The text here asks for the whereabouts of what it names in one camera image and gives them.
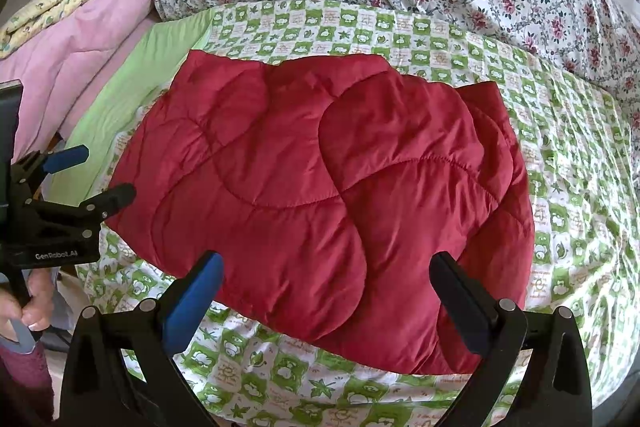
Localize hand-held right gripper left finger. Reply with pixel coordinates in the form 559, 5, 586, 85
59, 251, 224, 427

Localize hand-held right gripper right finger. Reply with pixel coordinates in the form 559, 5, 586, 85
429, 252, 593, 427

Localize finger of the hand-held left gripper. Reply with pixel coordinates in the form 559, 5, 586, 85
34, 183, 137, 231
29, 145, 90, 186

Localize red quilted jacket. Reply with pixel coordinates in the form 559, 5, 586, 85
106, 50, 535, 376

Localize person's left forearm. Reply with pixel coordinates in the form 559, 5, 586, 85
0, 332, 56, 424

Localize person's left hand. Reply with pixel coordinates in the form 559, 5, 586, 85
0, 269, 56, 334

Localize pink quilt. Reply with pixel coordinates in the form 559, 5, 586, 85
0, 0, 166, 162

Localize green patterned bed sheet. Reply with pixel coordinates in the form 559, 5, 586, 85
50, 0, 640, 427

